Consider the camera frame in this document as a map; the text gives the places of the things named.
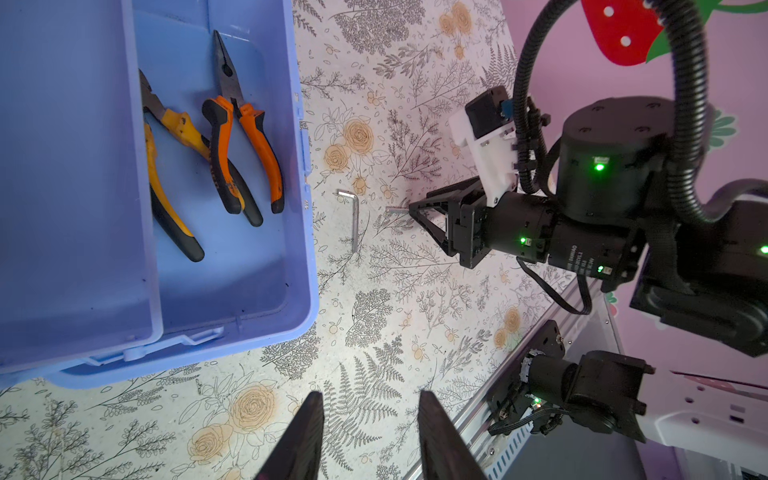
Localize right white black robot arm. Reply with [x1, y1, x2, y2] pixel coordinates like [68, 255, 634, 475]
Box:
[409, 92, 767, 357]

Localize silver hex key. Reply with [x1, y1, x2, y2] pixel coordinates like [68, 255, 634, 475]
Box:
[336, 189, 360, 254]

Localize yellow black combination pliers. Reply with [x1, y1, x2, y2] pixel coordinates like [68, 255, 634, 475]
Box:
[139, 68, 265, 263]

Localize blue white plastic toolbox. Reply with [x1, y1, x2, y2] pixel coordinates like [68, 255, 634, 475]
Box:
[1, 1, 318, 388]

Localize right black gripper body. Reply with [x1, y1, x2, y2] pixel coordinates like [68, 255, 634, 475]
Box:
[458, 192, 645, 284]

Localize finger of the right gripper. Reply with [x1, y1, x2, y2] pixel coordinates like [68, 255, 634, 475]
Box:
[420, 176, 485, 210]
[409, 200, 462, 257]

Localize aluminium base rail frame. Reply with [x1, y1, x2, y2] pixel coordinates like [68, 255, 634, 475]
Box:
[401, 281, 637, 480]

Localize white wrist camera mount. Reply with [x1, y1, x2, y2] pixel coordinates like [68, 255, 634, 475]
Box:
[449, 85, 519, 207]

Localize small silver metal bit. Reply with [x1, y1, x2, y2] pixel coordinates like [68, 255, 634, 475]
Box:
[385, 206, 409, 215]

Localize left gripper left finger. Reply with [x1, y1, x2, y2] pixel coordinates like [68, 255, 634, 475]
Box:
[254, 391, 325, 480]

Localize orange black long-nose pliers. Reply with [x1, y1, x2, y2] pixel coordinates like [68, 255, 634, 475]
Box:
[201, 29, 287, 216]

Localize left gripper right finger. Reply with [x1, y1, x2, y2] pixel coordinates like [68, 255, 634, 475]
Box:
[417, 390, 486, 480]

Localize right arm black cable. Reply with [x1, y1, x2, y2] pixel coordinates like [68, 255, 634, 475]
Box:
[512, 0, 768, 226]

